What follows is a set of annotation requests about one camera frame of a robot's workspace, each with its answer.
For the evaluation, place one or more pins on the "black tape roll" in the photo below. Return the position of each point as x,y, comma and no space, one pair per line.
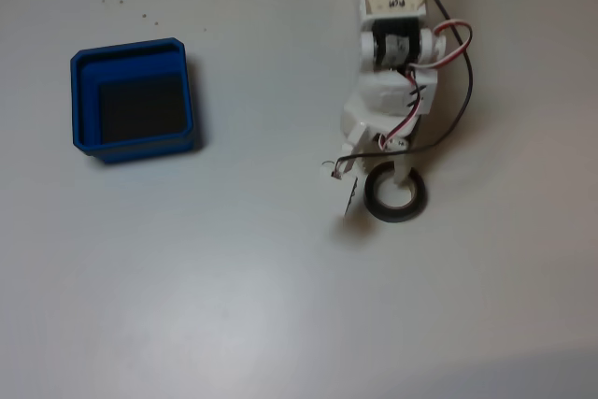
388,215

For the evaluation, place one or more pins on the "white square camera box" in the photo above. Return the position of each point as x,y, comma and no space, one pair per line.
349,193

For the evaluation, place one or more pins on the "blue plastic box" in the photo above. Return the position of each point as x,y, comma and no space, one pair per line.
140,152

